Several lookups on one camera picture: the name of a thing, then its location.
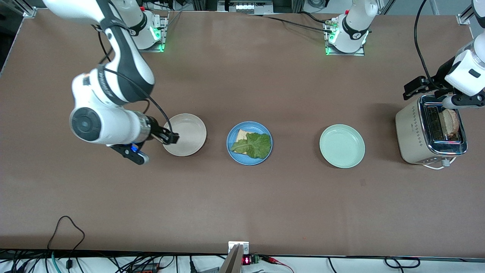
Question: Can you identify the toasted bread slice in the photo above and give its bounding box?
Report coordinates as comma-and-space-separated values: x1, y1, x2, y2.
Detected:
441, 108, 460, 136
232, 129, 252, 155

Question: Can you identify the green lettuce leaf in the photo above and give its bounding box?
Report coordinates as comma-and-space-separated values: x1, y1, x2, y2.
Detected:
230, 132, 272, 160

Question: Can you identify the beige plate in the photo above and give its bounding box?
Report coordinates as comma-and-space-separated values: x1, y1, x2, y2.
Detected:
162, 113, 207, 157

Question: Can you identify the blue plate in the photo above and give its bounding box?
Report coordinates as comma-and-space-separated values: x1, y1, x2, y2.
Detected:
227, 121, 272, 166

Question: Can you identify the light green plate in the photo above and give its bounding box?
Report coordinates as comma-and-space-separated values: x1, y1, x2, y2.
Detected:
319, 124, 366, 169

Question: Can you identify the cream and chrome toaster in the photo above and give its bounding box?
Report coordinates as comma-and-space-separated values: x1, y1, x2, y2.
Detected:
395, 94, 468, 165

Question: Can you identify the black power strip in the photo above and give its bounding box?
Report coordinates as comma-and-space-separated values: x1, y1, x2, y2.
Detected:
131, 263, 160, 273

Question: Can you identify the metal electronics box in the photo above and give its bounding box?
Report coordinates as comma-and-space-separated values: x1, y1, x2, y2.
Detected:
217, 0, 273, 15

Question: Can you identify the red clip lead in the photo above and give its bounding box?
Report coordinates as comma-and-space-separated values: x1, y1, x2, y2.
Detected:
261, 256, 294, 273

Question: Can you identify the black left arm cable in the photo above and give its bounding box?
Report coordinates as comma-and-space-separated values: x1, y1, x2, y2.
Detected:
414, 0, 440, 89

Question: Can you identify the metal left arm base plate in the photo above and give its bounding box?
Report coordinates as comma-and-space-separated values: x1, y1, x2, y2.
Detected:
324, 19, 365, 56

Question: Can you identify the white toaster power cable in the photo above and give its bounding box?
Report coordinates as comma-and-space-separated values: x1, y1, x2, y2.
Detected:
422, 158, 457, 170

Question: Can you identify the black table cable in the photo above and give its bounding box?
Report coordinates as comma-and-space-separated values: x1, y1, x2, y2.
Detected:
246, 13, 336, 35
299, 11, 334, 25

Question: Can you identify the thin black looped cable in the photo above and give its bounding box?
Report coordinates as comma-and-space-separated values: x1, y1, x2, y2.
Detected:
47, 215, 85, 251

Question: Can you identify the grey metal camera mount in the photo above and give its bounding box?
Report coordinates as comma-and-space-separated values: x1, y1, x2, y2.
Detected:
219, 241, 250, 273

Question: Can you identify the black coiled floor cable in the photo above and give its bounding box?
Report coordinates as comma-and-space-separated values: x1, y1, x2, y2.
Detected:
384, 256, 421, 269

